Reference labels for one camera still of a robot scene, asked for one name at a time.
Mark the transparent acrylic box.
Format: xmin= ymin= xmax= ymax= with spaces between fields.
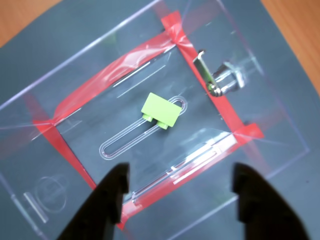
xmin=0 ymin=0 xmax=312 ymax=240

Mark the green lego block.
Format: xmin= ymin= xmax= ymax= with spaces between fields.
xmin=140 ymin=92 xmax=183 ymax=130

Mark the silver metal box lock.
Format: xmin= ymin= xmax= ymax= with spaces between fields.
xmin=192 ymin=49 xmax=263 ymax=97

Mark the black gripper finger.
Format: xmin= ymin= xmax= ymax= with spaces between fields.
xmin=231 ymin=161 xmax=310 ymax=240
xmin=56 ymin=161 xmax=131 ymax=240

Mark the red tape strip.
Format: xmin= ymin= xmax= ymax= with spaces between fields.
xmin=31 ymin=117 xmax=98 ymax=191
xmin=51 ymin=32 xmax=181 ymax=123
xmin=160 ymin=9 xmax=251 ymax=136
xmin=116 ymin=123 xmax=265 ymax=230

